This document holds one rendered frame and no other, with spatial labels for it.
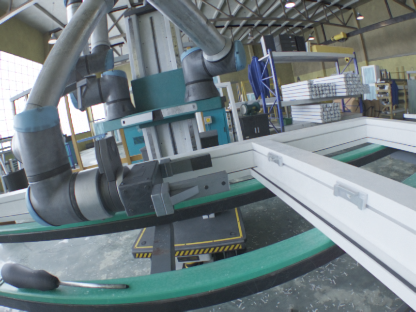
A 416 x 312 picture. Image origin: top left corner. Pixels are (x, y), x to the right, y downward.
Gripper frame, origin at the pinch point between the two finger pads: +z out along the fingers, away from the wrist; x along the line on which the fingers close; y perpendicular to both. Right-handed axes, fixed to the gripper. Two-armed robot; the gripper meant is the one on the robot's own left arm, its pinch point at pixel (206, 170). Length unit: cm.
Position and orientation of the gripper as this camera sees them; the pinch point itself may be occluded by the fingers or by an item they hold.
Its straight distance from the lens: 35.2
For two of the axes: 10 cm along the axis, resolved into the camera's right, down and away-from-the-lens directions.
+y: 1.8, 9.6, 2.3
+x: 1.6, 2.0, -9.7
